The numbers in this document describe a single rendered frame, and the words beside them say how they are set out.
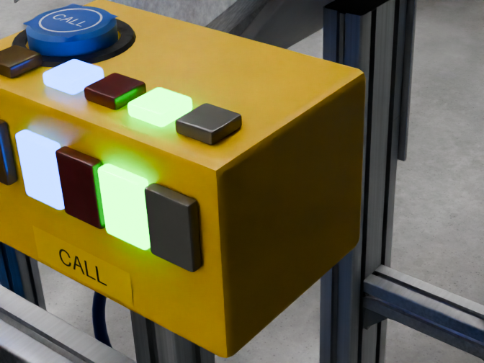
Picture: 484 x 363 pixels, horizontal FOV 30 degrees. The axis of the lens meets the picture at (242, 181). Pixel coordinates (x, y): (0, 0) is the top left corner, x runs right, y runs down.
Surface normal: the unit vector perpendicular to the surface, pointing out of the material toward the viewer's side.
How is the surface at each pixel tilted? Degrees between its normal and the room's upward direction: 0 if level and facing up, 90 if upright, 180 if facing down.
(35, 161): 90
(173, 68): 0
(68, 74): 0
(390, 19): 90
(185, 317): 90
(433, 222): 0
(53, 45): 90
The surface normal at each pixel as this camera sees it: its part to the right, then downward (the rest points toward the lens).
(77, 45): 0.29, 0.49
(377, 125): 0.78, 0.30
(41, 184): -0.62, 0.43
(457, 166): -0.04, -0.85
